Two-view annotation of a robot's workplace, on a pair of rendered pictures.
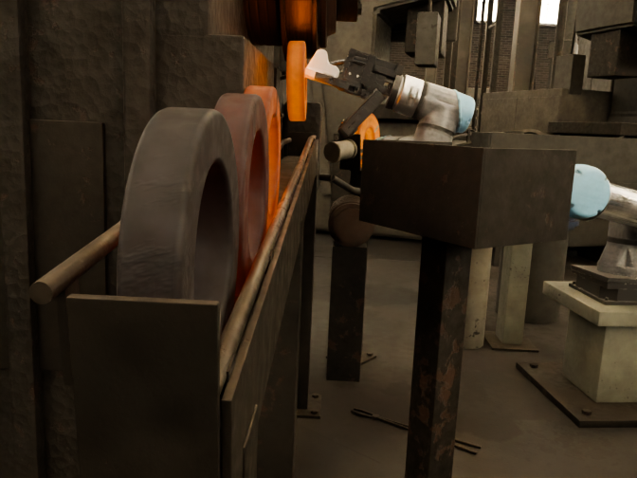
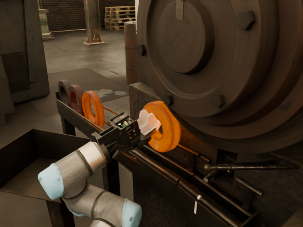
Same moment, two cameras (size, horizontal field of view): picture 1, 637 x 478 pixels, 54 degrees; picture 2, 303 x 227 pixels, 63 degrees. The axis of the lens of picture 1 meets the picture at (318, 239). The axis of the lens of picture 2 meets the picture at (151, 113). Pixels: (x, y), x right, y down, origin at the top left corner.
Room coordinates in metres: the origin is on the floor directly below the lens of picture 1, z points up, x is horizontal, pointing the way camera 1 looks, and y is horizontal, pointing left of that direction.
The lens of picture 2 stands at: (1.78, -0.37, 1.18)
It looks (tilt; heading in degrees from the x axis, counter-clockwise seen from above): 25 degrees down; 142
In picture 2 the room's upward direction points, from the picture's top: straight up
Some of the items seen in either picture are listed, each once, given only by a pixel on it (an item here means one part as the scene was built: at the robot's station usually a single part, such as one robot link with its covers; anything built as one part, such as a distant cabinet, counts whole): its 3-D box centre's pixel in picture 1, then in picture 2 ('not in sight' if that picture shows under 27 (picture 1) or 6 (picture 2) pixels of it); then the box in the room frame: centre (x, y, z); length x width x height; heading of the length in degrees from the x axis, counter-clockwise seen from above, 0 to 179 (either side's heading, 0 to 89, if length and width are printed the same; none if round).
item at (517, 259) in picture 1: (517, 258); not in sight; (2.13, -0.70, 0.31); 0.24 x 0.16 x 0.62; 179
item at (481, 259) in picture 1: (472, 272); not in sight; (2.10, -0.54, 0.26); 0.12 x 0.12 x 0.52
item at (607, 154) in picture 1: (526, 191); not in sight; (3.89, -1.29, 0.39); 1.03 x 0.83 x 0.77; 104
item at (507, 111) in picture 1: (535, 156); not in sight; (5.53, -1.88, 0.55); 1.10 x 0.53 x 1.10; 19
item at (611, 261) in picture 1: (627, 255); not in sight; (1.71, -0.87, 0.42); 0.15 x 0.15 x 0.10
